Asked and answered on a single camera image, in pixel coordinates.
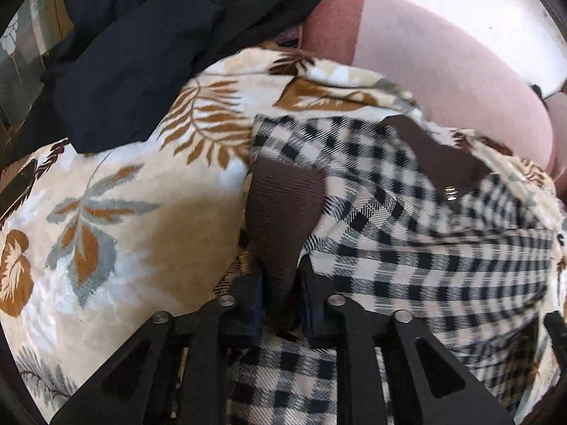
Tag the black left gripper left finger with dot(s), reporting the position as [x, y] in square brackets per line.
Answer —
[173, 370]

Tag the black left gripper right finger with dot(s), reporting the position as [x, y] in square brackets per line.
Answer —
[391, 369]

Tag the black white checked shirt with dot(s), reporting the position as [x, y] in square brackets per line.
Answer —
[459, 236]

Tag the cream leaf pattern blanket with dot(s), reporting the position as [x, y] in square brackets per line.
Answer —
[101, 242]

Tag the pink sofa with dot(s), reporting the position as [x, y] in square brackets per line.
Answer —
[457, 81]

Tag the dark navy garment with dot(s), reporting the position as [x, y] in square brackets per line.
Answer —
[113, 78]

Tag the wooden cabinet with glass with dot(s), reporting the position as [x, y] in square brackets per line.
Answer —
[29, 29]

